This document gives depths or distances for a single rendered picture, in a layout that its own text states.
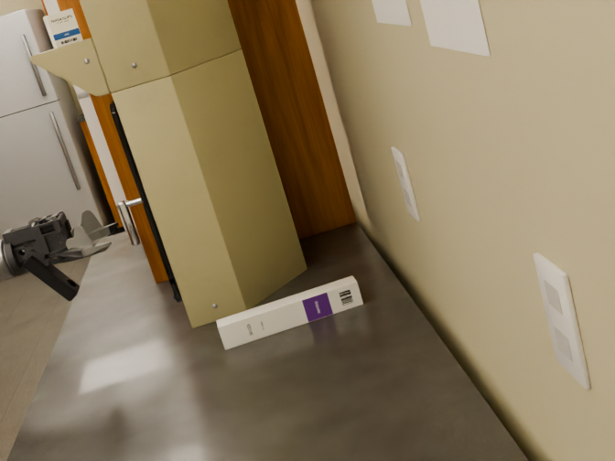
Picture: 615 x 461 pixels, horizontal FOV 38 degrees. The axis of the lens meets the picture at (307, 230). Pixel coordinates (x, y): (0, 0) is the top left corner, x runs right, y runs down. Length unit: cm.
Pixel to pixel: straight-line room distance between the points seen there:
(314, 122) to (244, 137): 32
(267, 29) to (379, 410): 103
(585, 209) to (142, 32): 107
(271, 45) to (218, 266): 56
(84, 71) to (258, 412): 69
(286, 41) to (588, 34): 143
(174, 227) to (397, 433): 69
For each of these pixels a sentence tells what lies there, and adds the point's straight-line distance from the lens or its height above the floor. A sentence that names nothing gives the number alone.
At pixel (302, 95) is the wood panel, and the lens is 201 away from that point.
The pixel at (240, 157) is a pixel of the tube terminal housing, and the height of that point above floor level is 122.
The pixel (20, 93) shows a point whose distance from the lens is 665.
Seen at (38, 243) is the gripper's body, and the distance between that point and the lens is 172.
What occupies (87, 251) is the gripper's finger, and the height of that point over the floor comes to 115.
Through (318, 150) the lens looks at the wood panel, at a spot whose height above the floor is 113.
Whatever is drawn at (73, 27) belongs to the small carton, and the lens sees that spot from 172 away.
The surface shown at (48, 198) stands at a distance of 674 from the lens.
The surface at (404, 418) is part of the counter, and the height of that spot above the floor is 94.
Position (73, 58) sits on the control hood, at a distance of 164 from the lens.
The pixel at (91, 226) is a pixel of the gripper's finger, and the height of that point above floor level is 117.
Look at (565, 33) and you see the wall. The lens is 65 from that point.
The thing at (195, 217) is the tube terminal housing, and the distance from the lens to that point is 167.
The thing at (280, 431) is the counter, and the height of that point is 94.
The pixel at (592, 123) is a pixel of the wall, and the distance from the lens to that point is 64.
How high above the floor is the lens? 152
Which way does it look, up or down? 16 degrees down
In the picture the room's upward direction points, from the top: 16 degrees counter-clockwise
